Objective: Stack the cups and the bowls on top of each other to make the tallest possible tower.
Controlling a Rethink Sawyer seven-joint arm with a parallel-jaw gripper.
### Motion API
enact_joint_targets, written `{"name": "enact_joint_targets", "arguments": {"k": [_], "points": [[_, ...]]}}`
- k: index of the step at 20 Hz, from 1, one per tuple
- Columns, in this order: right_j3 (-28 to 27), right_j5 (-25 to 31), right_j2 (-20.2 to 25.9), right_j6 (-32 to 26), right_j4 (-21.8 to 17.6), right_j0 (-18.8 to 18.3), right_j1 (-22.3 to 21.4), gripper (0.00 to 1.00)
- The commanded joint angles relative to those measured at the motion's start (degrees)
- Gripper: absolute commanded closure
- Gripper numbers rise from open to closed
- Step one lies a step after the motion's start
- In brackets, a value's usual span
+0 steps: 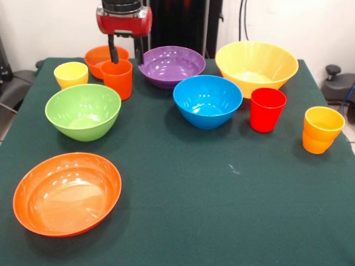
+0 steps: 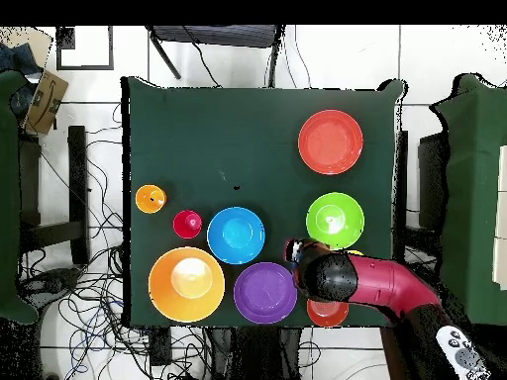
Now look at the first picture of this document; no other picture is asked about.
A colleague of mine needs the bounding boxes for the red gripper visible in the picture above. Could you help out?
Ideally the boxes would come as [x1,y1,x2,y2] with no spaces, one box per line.
[95,7,154,66]

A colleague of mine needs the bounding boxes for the tall orange cup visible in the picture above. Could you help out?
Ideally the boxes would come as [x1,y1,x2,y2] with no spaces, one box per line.
[100,58,134,101]

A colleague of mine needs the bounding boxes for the purple bowl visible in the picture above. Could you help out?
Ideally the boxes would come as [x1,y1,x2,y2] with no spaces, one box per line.
[137,45,207,91]

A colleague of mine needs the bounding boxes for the green bowl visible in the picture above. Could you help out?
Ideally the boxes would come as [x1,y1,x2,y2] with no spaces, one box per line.
[44,84,122,142]

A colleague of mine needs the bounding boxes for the small orange bowl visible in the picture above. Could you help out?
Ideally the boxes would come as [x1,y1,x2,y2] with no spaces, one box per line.
[84,45,130,80]

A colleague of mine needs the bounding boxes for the yellow cup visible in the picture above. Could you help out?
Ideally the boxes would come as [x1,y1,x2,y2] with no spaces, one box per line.
[53,61,89,90]

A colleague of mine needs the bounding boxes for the blue bowl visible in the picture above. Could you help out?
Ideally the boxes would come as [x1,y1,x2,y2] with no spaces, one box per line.
[173,74,244,130]

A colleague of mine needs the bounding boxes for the dark grey equipment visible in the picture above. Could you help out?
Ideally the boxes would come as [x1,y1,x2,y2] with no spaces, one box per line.
[0,35,12,81]

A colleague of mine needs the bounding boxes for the large yellow bowl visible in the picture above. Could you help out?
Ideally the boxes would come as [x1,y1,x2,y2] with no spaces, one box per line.
[215,40,300,99]

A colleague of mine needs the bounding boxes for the red cup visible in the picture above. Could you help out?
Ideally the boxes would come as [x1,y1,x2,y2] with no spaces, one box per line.
[249,88,288,134]

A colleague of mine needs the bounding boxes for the dark green tablecloth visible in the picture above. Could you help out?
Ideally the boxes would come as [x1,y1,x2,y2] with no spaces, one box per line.
[0,57,355,266]

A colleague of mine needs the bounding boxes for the wide shallow orange bowl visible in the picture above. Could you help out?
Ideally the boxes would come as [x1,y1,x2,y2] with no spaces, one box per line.
[12,152,123,238]

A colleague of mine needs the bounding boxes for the stepped orange-yellow cup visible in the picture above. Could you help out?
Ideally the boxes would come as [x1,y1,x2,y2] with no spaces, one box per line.
[302,106,346,155]

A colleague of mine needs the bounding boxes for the black wall cables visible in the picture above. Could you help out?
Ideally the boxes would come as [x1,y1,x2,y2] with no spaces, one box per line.
[239,0,250,42]

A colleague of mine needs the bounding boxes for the blue cable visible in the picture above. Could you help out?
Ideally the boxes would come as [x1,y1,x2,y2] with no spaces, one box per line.
[341,83,355,114]

